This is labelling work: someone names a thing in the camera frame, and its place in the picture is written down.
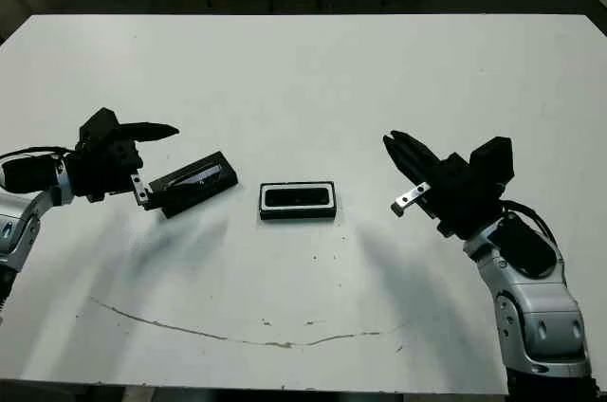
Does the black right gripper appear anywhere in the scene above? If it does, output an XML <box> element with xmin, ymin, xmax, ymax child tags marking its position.
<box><xmin>382</xmin><ymin>131</ymin><xmax>505</xmax><ymax>241</ymax></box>

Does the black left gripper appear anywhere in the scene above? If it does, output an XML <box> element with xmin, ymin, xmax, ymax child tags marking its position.
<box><xmin>64</xmin><ymin>121</ymin><xmax>180</xmax><ymax>218</ymax></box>

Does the black box lid with window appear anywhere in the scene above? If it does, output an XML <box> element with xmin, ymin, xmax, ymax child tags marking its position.
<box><xmin>149</xmin><ymin>150</ymin><xmax>238</xmax><ymax>220</ymax></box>

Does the black box base white inlay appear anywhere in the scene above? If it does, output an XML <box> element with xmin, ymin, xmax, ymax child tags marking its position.
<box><xmin>258</xmin><ymin>181</ymin><xmax>339</xmax><ymax>223</ymax></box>

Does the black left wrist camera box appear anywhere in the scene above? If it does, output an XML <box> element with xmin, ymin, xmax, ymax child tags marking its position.
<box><xmin>77</xmin><ymin>106</ymin><xmax>120</xmax><ymax>147</ymax></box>

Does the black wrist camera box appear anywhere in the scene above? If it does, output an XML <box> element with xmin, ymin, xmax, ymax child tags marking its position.
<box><xmin>468</xmin><ymin>136</ymin><xmax>516</xmax><ymax>188</ymax></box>
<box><xmin>77</xmin><ymin>106</ymin><xmax>120</xmax><ymax>147</ymax></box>

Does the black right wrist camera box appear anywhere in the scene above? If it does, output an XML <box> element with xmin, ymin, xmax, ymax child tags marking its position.
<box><xmin>468</xmin><ymin>136</ymin><xmax>516</xmax><ymax>188</ymax></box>

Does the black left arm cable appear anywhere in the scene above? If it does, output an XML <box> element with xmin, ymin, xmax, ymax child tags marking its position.
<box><xmin>0</xmin><ymin>145</ymin><xmax>72</xmax><ymax>161</ymax></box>

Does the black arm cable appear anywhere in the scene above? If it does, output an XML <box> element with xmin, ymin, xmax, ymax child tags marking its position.
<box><xmin>500</xmin><ymin>199</ymin><xmax>559</xmax><ymax>245</ymax></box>
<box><xmin>0</xmin><ymin>145</ymin><xmax>72</xmax><ymax>161</ymax></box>

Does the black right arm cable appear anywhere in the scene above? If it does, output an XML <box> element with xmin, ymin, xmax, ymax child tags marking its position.
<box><xmin>500</xmin><ymin>199</ymin><xmax>559</xmax><ymax>245</ymax></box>

